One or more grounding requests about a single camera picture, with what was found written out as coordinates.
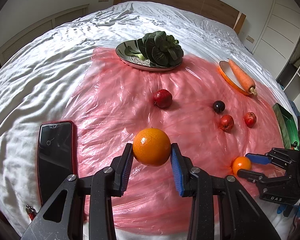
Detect pink plastic sheet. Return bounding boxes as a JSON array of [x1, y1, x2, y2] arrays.
[[62, 47, 286, 235]]

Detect orange rimmed white plate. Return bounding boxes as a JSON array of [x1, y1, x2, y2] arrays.
[[218, 61, 251, 96]]

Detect large orange mandarin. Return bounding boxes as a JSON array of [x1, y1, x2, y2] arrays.
[[133, 128, 171, 167]]

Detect dark red apple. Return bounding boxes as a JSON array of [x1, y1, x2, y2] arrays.
[[153, 89, 173, 108]]

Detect green leafy vegetable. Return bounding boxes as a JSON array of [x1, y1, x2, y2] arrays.
[[137, 31, 184, 67]]

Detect small orange mandarin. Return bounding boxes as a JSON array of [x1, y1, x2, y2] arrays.
[[231, 156, 252, 176]]

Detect white wardrobe shelving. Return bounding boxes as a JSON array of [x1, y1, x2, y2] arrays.
[[252, 0, 300, 112]]

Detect silver plate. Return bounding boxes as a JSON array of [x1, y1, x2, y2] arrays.
[[115, 40, 182, 72]]

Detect green metal tray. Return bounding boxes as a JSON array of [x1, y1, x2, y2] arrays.
[[273, 103, 300, 150]]

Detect red case smartphone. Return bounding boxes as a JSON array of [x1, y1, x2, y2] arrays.
[[37, 120, 77, 205]]

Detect white bed sheet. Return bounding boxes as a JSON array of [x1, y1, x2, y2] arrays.
[[0, 2, 292, 236]]

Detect orange carrot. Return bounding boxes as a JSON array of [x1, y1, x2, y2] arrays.
[[228, 59, 257, 96]]

